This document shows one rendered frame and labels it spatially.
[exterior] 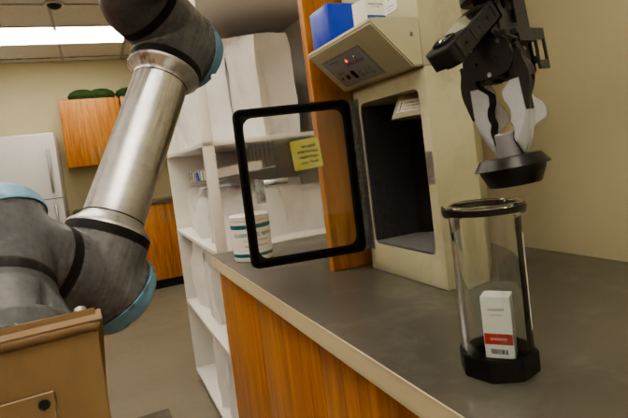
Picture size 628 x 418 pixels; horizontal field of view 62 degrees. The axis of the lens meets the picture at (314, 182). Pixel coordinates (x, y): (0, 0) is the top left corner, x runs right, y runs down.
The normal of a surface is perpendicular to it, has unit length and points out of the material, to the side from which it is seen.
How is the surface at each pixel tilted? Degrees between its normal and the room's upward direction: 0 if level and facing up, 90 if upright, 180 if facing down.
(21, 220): 51
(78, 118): 90
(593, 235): 90
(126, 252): 88
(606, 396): 0
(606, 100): 90
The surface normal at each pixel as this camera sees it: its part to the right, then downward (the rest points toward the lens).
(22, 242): 0.68, -0.69
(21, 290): 0.37, -0.91
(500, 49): -0.80, 0.16
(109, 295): 0.80, 0.16
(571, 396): -0.12, -0.99
